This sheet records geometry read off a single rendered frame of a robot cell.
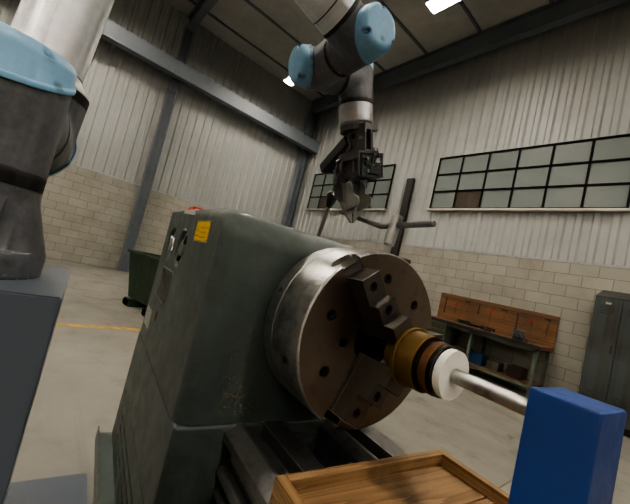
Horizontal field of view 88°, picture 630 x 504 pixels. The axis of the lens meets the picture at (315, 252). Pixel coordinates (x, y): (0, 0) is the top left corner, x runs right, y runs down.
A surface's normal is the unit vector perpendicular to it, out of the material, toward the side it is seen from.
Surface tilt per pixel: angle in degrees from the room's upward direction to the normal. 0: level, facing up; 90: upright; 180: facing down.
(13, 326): 90
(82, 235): 90
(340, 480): 90
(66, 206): 90
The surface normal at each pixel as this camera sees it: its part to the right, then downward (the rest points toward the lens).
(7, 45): 0.73, 0.09
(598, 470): 0.54, 0.07
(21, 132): 0.93, 0.20
